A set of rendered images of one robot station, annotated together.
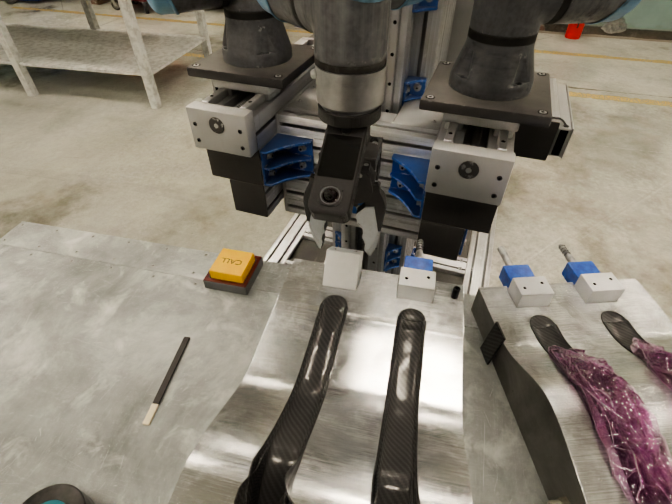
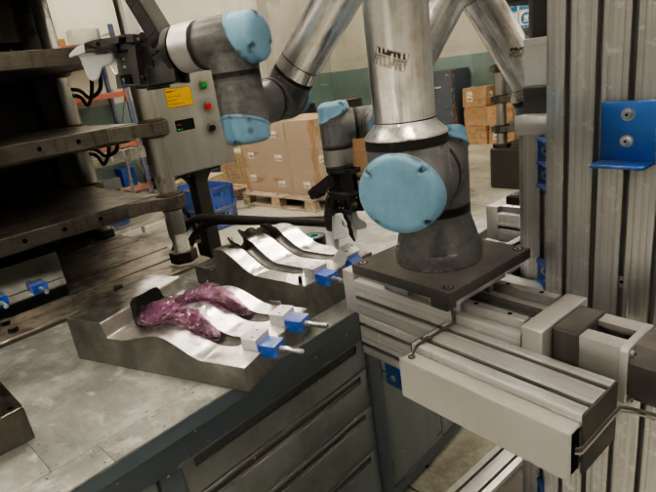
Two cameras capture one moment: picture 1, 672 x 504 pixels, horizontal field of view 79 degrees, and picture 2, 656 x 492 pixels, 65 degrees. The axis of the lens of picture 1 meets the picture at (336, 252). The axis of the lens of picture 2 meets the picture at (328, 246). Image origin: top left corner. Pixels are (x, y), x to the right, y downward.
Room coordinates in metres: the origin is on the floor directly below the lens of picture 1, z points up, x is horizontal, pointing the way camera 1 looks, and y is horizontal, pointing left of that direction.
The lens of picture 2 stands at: (1.09, -1.11, 1.38)
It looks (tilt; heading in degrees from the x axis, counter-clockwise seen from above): 19 degrees down; 123
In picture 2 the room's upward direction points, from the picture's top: 8 degrees counter-clockwise
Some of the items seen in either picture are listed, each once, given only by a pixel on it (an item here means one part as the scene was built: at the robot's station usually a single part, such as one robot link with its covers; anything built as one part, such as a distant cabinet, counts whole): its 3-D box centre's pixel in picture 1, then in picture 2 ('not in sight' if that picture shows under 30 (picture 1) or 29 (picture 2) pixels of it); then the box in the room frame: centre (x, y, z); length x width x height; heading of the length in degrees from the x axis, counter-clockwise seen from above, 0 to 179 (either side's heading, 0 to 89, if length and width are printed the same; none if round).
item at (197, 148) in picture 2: not in sight; (211, 247); (-0.44, 0.36, 0.74); 0.31 x 0.22 x 1.47; 77
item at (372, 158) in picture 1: (349, 149); (345, 189); (0.45, -0.02, 1.09); 0.09 x 0.08 x 0.12; 167
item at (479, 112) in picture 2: not in sight; (492, 114); (-0.87, 6.83, 0.42); 0.86 x 0.33 x 0.83; 164
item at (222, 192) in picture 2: not in sight; (202, 195); (-2.76, 2.60, 0.32); 0.60 x 0.41 x 0.22; 170
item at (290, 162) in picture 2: not in sight; (296, 158); (-2.28, 3.66, 0.47); 1.22 x 0.80 x 0.94; 168
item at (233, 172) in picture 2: not in sight; (245, 164); (-3.38, 4.05, 0.34); 0.63 x 0.45 x 0.40; 164
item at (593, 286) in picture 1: (579, 271); (275, 348); (0.47, -0.40, 0.86); 0.13 x 0.05 x 0.05; 4
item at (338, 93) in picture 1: (347, 84); (339, 157); (0.45, -0.01, 1.17); 0.08 x 0.08 x 0.05
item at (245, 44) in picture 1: (255, 31); not in sight; (0.96, 0.17, 1.09); 0.15 x 0.15 x 0.10
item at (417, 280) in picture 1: (417, 268); (329, 277); (0.44, -0.13, 0.89); 0.13 x 0.05 x 0.05; 167
